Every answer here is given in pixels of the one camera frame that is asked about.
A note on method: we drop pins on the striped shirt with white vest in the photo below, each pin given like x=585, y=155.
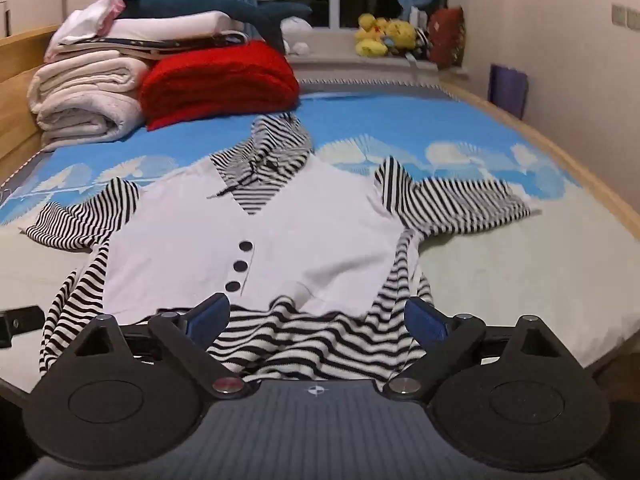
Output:
x=310, y=230

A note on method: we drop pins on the pink and white cloth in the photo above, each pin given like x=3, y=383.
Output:
x=95, y=20

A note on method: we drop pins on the wall switch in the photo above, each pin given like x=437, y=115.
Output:
x=625, y=15

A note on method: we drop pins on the white plush toy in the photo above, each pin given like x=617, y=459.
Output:
x=296, y=35

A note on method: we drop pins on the yellow plush toy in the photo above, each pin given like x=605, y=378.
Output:
x=371, y=35
x=401, y=34

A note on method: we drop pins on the purple box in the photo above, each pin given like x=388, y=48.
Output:
x=507, y=89

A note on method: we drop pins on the white folded quilt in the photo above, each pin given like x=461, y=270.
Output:
x=85, y=95

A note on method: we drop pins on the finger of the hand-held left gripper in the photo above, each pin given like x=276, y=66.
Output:
x=20, y=327

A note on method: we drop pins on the blue and white printed blanket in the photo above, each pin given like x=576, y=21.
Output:
x=500, y=260

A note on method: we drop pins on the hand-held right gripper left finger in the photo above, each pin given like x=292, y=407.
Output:
x=210, y=316

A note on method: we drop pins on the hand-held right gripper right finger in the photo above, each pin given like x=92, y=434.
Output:
x=425, y=319

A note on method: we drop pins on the red cushion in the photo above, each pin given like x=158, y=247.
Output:
x=447, y=35

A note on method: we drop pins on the white folded pillow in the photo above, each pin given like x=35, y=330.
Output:
x=170, y=24

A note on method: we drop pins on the blue shark plush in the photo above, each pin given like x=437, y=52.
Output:
x=200, y=5

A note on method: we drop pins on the red folded blanket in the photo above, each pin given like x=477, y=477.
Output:
x=220, y=85

